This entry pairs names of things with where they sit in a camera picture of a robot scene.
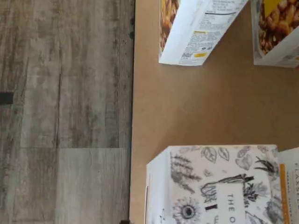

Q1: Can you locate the white floral box yellow strip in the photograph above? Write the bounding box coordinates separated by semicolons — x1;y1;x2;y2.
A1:
146;144;280;224
278;147;299;224

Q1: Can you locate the yellow purely elizabeth granola box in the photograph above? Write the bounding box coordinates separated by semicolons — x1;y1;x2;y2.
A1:
251;0;299;69
158;0;249;68

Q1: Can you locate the black floor strip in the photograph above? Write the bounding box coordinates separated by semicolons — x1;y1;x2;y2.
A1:
0;92;14;105

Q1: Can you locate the black metal shelving rack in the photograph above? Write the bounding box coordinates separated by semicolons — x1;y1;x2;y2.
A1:
127;0;136;224

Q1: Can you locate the particle board shelf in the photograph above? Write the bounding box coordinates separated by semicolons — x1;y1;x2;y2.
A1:
131;0;299;224

